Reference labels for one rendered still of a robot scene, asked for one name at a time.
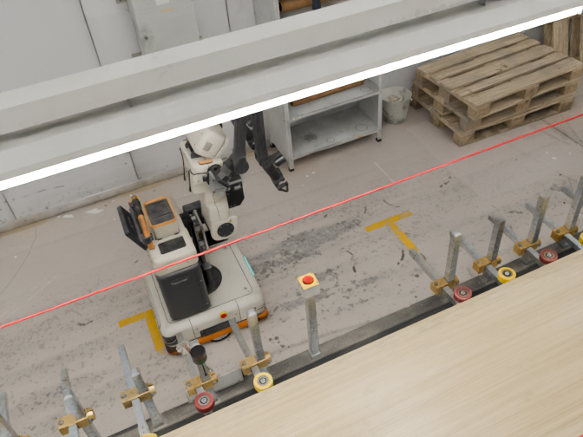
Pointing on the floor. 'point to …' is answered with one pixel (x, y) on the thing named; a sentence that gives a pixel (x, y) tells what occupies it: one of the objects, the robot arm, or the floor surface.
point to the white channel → (203, 59)
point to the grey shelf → (321, 107)
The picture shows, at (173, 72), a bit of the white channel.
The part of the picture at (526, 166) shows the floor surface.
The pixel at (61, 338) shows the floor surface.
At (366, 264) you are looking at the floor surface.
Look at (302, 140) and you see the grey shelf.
